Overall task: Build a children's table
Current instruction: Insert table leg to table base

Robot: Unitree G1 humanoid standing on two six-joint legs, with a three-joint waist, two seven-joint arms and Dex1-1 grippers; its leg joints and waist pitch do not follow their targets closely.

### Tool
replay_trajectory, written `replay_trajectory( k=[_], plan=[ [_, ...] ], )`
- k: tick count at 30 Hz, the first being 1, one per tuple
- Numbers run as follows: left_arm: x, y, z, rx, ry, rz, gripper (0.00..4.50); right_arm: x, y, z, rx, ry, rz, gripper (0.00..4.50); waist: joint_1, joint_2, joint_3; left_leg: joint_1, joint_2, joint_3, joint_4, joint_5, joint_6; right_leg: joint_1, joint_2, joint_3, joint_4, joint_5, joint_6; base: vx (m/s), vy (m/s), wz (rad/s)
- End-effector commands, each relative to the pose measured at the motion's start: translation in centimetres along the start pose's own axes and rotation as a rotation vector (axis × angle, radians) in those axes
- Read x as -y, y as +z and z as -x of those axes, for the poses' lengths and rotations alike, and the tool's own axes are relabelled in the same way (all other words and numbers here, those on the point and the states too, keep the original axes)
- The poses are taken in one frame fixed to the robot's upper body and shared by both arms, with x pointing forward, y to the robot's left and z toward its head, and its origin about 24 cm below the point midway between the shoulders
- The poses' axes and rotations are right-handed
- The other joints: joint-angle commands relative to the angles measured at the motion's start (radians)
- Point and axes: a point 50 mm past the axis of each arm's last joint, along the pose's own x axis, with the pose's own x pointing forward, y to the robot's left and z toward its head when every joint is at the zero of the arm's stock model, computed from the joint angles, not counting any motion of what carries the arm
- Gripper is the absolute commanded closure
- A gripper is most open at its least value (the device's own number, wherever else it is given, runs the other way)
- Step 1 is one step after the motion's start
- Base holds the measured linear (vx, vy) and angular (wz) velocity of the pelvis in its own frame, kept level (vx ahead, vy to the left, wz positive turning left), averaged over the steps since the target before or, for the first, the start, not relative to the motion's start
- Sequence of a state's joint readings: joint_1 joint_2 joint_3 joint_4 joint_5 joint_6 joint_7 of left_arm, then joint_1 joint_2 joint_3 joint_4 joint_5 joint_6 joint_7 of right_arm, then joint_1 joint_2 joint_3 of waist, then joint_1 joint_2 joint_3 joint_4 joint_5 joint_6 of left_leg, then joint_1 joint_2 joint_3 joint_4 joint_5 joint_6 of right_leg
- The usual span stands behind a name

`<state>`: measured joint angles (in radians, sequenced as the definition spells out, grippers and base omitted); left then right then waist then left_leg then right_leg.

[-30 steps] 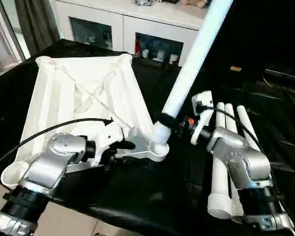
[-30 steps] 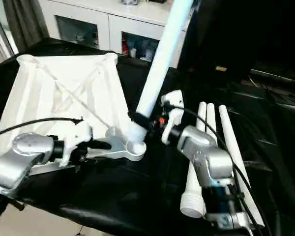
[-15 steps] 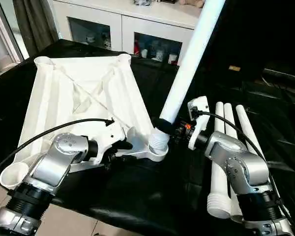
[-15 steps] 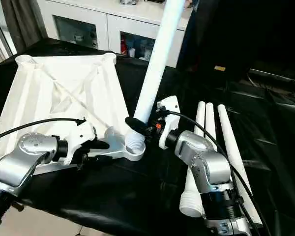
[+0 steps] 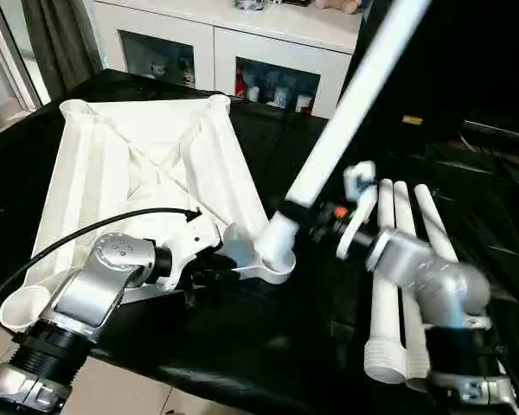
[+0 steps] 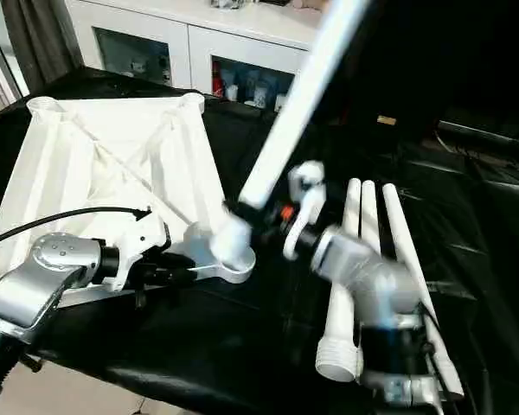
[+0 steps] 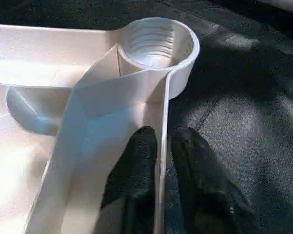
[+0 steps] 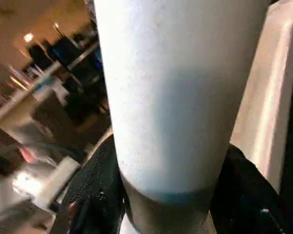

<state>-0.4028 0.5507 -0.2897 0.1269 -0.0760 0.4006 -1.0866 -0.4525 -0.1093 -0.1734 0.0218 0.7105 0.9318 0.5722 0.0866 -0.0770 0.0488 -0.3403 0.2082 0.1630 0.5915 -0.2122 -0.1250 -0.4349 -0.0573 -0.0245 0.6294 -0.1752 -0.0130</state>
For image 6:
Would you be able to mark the red packet in cabinet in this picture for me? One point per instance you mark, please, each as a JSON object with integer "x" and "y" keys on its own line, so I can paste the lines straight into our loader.
{"x": 216, "y": 80}

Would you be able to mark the small white cup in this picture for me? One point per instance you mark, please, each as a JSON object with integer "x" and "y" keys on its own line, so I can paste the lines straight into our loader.
{"x": 232, "y": 91}

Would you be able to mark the black metal table leg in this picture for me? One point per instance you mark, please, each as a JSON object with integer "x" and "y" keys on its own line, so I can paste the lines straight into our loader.
{"x": 30, "y": 363}

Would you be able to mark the black long pole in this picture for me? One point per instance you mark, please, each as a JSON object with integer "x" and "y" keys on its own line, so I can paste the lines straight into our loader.
{"x": 480, "y": 132}

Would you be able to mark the grey ornament on cabinet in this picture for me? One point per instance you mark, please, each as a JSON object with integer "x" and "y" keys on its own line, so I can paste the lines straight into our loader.
{"x": 229, "y": 4}

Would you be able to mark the small gold label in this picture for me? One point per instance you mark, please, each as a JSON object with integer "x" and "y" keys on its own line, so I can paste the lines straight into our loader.
{"x": 386, "y": 119}

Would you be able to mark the black glossy mat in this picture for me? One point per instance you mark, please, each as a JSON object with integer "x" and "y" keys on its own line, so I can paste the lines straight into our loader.
{"x": 242, "y": 337}

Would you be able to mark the small white jar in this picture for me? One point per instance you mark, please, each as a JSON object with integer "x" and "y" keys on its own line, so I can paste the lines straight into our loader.
{"x": 280, "y": 102}

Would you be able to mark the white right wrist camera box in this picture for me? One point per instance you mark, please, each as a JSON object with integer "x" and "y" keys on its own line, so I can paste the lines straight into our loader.
{"x": 309, "y": 173}

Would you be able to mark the grey brown curtain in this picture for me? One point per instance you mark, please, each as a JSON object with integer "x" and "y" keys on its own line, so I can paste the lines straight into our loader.
{"x": 39, "y": 39}

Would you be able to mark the black backdrop cloth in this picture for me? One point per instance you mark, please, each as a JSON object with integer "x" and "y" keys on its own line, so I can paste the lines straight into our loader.
{"x": 437, "y": 52}

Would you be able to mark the white cabinet with glass doors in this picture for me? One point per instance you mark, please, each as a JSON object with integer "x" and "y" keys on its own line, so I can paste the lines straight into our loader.
{"x": 186, "y": 43}

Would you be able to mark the white plastic table leg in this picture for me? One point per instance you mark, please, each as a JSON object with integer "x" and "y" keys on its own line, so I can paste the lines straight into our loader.
{"x": 398, "y": 225}
{"x": 369, "y": 207}
{"x": 294, "y": 108}
{"x": 335, "y": 346}

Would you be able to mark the white window frame bar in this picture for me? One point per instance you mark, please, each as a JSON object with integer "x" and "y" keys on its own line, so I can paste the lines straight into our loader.
{"x": 0, "y": 56}

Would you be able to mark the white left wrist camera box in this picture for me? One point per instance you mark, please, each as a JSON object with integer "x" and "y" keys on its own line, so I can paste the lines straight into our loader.
{"x": 134, "y": 246}

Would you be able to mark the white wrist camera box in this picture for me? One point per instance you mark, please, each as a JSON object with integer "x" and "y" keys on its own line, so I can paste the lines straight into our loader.
{"x": 309, "y": 173}
{"x": 134, "y": 246}

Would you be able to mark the white plastic table top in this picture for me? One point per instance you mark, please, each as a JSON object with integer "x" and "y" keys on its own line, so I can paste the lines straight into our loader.
{"x": 112, "y": 151}

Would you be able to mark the patterned white jar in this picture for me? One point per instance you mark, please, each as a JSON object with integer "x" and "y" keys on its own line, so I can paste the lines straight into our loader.
{"x": 260, "y": 96}

